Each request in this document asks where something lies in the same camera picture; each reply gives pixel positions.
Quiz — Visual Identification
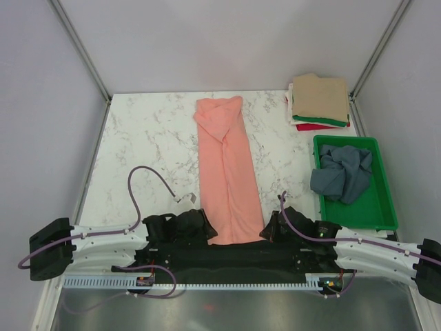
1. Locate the salmon pink t shirt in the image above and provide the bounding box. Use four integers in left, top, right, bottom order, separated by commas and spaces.
194, 96, 265, 245

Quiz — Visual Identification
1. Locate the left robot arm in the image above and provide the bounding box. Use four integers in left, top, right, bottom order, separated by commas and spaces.
29, 209, 218, 281

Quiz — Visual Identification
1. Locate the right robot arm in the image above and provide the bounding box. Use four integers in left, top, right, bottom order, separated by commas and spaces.
260, 207, 440, 303

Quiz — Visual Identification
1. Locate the green plastic bin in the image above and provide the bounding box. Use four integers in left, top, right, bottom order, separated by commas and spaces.
313, 135, 398, 230

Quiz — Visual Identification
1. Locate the blue grey t shirt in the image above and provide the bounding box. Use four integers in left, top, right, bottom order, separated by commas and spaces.
310, 145, 373, 205

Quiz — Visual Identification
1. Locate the red folded t shirt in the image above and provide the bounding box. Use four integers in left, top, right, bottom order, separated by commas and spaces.
285, 92, 351, 131

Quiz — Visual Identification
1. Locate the green folded t shirt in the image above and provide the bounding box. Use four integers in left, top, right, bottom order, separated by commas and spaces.
292, 96, 349, 128

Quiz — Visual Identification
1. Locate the beige folded t shirt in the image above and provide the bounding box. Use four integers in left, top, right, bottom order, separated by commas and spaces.
292, 73, 349, 122

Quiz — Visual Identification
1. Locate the white folded t shirt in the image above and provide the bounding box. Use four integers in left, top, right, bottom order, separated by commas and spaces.
285, 83, 350, 130

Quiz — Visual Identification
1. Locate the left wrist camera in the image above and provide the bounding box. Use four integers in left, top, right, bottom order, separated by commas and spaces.
174, 192, 196, 214

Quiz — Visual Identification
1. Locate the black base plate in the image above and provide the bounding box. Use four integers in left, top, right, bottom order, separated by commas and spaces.
112, 241, 341, 285

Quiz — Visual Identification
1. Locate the white slotted cable duct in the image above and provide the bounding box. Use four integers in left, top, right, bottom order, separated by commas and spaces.
63, 274, 341, 290

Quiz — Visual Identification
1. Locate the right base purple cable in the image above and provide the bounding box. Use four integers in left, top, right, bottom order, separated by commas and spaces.
316, 270, 359, 300

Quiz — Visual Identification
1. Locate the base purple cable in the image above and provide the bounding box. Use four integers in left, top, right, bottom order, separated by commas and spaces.
61, 265, 178, 314
316, 270, 359, 300

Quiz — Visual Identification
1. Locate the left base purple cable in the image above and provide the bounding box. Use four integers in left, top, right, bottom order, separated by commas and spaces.
61, 265, 178, 314

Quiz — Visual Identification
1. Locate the right aluminium frame post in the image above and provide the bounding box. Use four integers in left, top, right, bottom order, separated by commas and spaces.
349, 0, 413, 102

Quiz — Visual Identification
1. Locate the aluminium frame post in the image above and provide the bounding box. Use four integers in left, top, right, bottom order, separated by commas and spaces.
349, 0, 413, 102
48, 0, 112, 104

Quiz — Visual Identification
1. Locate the left aluminium frame post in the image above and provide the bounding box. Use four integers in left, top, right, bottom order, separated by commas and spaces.
48, 0, 112, 104

